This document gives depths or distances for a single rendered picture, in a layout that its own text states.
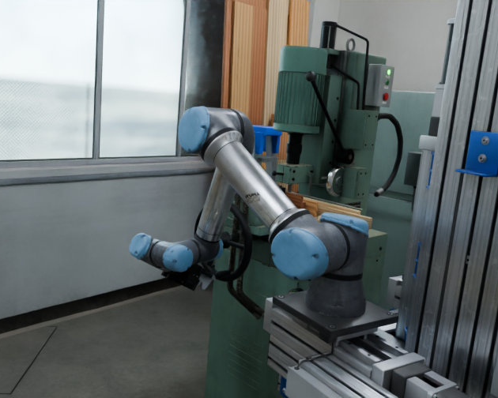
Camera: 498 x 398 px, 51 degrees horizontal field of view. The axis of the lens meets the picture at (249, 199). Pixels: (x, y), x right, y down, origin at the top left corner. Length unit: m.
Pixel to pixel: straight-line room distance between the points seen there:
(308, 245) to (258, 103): 2.68
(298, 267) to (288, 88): 0.96
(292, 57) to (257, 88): 1.77
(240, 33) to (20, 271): 1.95
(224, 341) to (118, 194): 1.30
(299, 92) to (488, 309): 1.06
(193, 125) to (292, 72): 0.72
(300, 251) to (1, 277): 2.06
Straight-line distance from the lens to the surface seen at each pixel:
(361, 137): 2.06
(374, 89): 2.16
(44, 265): 3.03
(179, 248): 1.48
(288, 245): 1.14
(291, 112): 1.95
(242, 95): 3.55
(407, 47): 4.36
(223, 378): 2.28
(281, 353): 1.45
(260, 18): 3.77
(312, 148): 2.09
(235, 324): 2.14
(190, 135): 1.33
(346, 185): 2.07
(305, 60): 1.95
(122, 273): 3.33
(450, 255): 1.26
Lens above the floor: 1.30
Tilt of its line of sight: 11 degrees down
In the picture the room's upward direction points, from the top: 5 degrees clockwise
